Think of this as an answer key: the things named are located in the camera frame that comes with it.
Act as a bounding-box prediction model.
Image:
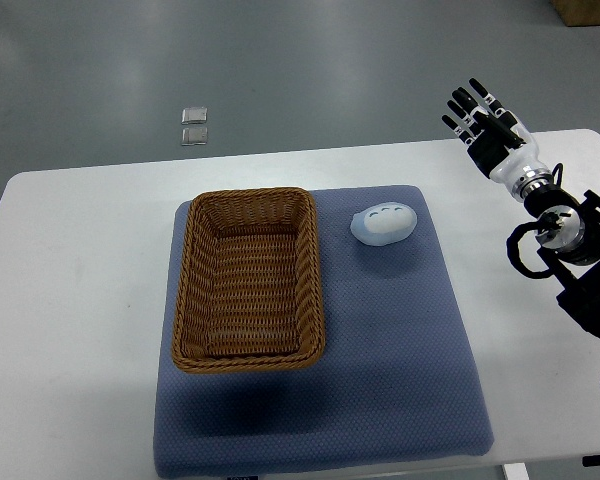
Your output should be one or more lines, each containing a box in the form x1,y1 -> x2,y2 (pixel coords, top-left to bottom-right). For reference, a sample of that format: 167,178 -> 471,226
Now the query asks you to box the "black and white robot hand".
442,78 -> 553,201

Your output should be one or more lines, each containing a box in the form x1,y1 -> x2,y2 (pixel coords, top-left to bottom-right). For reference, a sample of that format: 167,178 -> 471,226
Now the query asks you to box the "blue and white plush toy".
350,202 -> 418,247

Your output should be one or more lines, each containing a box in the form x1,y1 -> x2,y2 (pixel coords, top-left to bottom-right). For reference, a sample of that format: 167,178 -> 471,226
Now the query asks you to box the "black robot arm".
506,163 -> 600,339

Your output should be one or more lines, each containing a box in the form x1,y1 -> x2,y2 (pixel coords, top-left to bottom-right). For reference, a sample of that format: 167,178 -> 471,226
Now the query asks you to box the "brown wicker basket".
171,187 -> 326,374

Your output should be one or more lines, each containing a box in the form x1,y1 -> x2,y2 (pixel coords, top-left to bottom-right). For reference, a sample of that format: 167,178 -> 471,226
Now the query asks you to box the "brown cardboard box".
550,0 -> 600,27

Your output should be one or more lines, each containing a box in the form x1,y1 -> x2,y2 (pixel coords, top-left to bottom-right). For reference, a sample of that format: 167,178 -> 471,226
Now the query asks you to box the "blue padded mat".
154,185 -> 493,478

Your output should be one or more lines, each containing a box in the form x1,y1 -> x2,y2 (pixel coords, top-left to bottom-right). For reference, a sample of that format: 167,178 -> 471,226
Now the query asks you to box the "upper silver floor plate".
181,107 -> 208,125

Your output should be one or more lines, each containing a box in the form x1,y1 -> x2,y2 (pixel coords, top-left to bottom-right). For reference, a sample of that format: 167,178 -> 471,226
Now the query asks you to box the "white table leg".
502,463 -> 530,480

